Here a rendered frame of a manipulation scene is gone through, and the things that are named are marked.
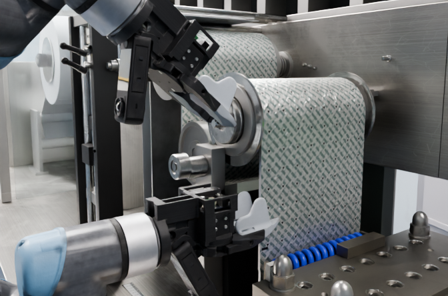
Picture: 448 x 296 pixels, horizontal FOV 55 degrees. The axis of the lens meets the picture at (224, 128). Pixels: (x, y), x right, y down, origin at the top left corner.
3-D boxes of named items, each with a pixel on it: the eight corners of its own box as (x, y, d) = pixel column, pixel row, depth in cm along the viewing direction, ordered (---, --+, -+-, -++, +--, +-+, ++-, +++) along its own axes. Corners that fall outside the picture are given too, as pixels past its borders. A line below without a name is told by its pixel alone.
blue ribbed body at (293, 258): (265, 277, 67) (265, 256, 66) (356, 246, 79) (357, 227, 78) (280, 287, 64) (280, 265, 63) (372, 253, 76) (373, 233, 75)
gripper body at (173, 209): (243, 194, 58) (162, 210, 51) (243, 255, 59) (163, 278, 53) (213, 181, 64) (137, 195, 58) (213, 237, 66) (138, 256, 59)
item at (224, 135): (209, 94, 69) (236, 98, 63) (219, 93, 70) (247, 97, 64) (208, 140, 70) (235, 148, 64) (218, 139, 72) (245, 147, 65)
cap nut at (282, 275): (263, 284, 60) (264, 253, 60) (283, 277, 62) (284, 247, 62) (281, 295, 57) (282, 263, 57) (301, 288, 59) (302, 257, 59)
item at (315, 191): (257, 269, 67) (259, 152, 64) (357, 237, 80) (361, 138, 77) (259, 271, 66) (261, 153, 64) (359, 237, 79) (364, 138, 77)
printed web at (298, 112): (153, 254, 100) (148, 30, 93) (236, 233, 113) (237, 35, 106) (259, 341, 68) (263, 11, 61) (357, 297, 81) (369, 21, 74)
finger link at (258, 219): (291, 194, 64) (240, 205, 59) (290, 233, 65) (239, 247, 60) (277, 189, 67) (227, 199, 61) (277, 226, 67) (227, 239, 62)
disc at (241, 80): (207, 159, 75) (206, 73, 73) (210, 158, 75) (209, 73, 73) (261, 174, 63) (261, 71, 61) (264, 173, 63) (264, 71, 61)
